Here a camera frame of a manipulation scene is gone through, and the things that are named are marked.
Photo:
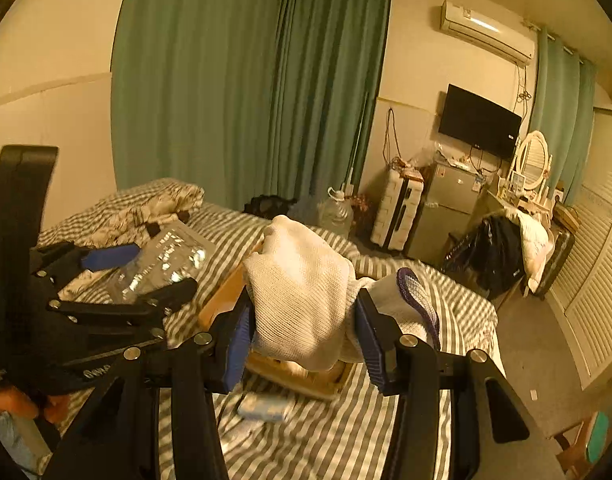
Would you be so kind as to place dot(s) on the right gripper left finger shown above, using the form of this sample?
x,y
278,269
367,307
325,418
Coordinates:
x,y
233,333

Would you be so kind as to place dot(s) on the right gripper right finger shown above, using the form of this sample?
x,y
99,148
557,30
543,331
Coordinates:
x,y
382,346

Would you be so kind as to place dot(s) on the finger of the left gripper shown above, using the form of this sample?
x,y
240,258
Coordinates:
x,y
109,258
170,298

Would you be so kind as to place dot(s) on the white knit glove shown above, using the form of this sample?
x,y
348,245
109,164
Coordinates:
x,y
400,295

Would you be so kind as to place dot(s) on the floral patterned pillow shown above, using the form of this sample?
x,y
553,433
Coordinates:
x,y
124,217

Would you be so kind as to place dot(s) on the brown cardboard box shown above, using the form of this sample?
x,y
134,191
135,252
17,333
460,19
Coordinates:
x,y
301,292

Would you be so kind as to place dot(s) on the small tissue pack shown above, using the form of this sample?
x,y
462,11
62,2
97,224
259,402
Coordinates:
x,y
267,407

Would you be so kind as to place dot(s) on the clear water jug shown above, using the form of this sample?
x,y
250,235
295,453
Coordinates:
x,y
335,213

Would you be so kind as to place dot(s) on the white ribbed suitcase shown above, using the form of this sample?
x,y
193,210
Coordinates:
x,y
398,207

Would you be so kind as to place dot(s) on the chair with clothes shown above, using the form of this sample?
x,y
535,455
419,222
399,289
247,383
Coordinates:
x,y
506,248

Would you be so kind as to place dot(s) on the grey mini fridge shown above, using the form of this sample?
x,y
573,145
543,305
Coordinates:
x,y
446,205

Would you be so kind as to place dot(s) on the white louvered wardrobe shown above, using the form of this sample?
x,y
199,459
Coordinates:
x,y
581,296

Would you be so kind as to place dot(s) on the dark suitcase by wardrobe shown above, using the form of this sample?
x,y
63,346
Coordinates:
x,y
564,241

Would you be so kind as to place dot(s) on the wooden stool green seat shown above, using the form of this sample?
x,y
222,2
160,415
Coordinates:
x,y
582,444

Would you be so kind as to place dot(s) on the green curtain left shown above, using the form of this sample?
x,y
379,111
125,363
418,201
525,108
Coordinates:
x,y
246,97

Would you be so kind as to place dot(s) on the green curtain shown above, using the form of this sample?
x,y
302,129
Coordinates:
x,y
246,97
563,111

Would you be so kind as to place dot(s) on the white oval vanity mirror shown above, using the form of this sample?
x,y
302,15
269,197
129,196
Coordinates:
x,y
531,163

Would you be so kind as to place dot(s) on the green curtain right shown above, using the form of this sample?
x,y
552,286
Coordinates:
x,y
563,111

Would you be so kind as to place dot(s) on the white air conditioner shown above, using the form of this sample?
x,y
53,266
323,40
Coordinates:
x,y
487,33

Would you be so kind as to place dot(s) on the black wall television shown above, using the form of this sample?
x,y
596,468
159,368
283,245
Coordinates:
x,y
479,122

